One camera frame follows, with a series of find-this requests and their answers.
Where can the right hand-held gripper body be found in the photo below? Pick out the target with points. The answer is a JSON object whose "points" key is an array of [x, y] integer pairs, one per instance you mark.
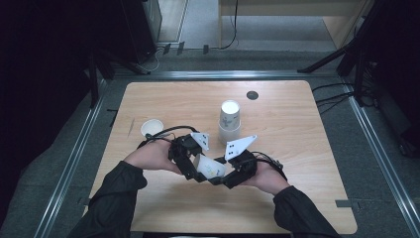
{"points": [[244, 168]]}

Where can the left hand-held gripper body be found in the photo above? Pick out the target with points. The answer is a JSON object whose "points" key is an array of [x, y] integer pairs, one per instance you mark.
{"points": [[181, 153]]}

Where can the white paper cup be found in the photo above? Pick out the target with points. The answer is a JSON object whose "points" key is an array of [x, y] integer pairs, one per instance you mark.
{"points": [[211, 167], [152, 127], [230, 115], [224, 135]]}

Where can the person's right hand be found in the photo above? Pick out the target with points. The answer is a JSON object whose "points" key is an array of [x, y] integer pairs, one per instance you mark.
{"points": [[269, 180]]}

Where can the person's left hand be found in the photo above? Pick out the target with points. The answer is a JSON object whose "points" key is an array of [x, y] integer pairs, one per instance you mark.
{"points": [[152, 157]]}

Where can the round black table grommet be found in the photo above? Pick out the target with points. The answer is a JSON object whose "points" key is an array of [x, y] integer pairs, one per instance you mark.
{"points": [[252, 95]]}

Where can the black tape strip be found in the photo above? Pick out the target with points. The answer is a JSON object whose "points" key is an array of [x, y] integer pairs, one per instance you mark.
{"points": [[114, 115]]}

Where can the grey tape strip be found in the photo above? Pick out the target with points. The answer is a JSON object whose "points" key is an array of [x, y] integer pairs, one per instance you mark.
{"points": [[346, 204], [85, 201]]}

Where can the black tripod stand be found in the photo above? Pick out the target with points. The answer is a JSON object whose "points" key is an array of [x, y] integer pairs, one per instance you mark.
{"points": [[333, 56], [94, 79]]}

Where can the black cabinet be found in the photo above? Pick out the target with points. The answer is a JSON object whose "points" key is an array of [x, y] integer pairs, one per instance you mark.
{"points": [[140, 29]]}

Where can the light wooden furniture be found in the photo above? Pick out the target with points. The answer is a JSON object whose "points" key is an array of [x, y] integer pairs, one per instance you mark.
{"points": [[340, 26]]}

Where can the metal floor rail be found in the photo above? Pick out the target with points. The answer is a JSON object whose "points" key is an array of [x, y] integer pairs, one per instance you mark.
{"points": [[379, 155], [71, 165]]}

